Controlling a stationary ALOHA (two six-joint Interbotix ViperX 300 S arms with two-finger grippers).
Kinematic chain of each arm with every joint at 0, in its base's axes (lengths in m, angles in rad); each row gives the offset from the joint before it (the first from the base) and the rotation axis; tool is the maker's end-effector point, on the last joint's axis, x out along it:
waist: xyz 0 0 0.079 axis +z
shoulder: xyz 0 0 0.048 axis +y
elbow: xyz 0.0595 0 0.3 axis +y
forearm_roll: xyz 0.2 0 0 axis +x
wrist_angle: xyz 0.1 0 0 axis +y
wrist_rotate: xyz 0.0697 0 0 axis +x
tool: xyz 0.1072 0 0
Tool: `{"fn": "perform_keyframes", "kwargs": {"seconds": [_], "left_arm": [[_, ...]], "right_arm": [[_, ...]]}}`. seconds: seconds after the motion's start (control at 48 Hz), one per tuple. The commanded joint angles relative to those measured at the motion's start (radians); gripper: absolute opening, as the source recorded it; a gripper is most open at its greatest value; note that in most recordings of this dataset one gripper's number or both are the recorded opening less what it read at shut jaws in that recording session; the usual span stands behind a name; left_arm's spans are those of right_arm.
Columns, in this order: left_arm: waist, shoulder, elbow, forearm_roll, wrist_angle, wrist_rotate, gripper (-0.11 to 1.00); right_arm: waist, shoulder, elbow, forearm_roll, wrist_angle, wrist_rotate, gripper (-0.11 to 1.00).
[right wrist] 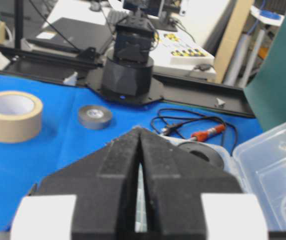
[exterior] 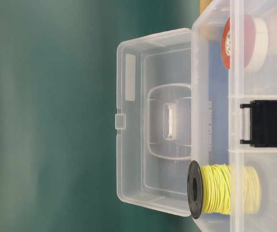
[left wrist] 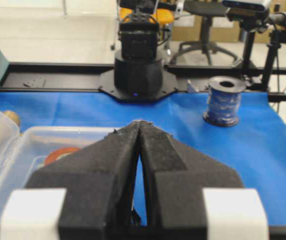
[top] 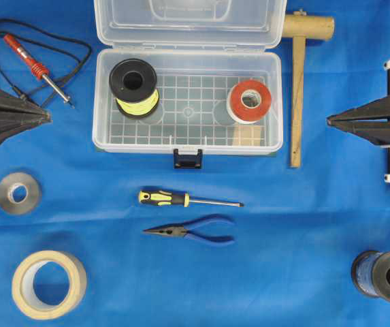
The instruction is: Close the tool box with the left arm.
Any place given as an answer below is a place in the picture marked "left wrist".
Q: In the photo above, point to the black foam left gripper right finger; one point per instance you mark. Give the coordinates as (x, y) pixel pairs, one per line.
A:
(191, 196)

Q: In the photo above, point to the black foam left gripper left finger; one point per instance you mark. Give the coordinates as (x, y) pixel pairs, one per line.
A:
(85, 195)

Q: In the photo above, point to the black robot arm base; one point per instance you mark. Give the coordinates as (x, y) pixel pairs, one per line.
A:
(138, 73)

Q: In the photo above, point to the clear plastic tool box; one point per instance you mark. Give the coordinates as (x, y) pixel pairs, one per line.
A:
(23, 153)

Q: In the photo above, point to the red tape roll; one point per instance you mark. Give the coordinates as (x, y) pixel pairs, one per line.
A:
(59, 153)

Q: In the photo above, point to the blue table mat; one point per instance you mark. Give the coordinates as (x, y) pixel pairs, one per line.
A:
(255, 147)

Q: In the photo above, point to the yellow chair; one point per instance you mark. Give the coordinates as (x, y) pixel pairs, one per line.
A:
(162, 16)

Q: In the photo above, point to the black office chair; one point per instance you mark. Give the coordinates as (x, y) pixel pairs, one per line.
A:
(207, 10)

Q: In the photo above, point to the black tripod stand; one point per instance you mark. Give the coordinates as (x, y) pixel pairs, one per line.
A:
(278, 37)

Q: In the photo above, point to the blue wire spool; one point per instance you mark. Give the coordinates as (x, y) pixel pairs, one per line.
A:
(224, 100)

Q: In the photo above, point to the camera on black stand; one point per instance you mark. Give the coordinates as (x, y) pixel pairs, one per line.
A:
(251, 15)

